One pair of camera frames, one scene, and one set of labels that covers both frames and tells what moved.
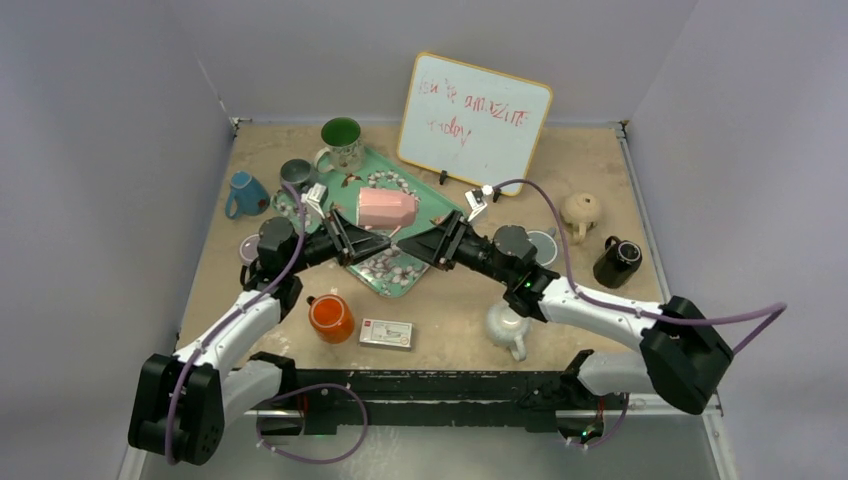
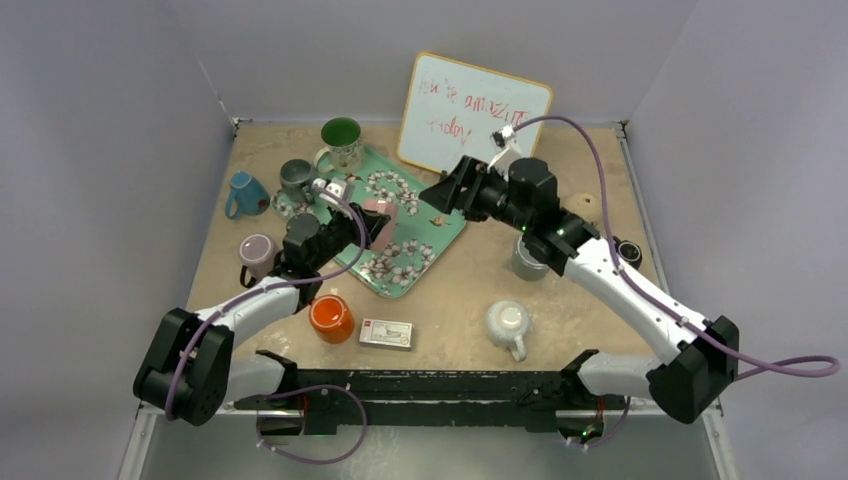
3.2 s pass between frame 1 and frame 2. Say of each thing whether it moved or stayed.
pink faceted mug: moved
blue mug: stayed
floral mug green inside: stayed
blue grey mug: stayed
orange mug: stayed
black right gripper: moved
